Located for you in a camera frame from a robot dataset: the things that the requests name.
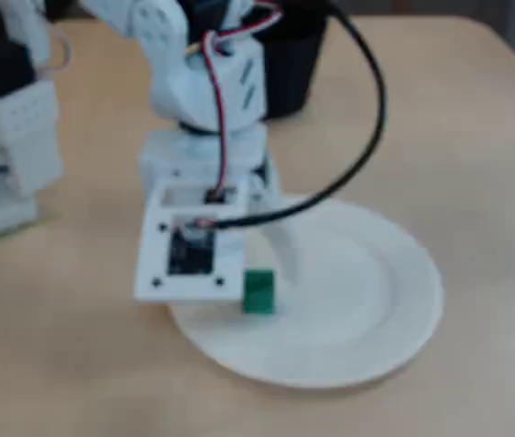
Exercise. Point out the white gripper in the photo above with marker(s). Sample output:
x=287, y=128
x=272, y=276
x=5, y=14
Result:
x=194, y=157

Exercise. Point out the green block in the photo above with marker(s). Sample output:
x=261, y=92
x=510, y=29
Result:
x=259, y=296

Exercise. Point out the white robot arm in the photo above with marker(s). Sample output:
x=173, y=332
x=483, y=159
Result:
x=166, y=68

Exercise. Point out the white paper plate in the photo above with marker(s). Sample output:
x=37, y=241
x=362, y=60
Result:
x=353, y=309

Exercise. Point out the black pot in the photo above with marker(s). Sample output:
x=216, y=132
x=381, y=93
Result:
x=289, y=68

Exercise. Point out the wrist camera in white mount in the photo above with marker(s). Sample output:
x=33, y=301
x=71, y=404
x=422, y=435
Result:
x=153, y=255

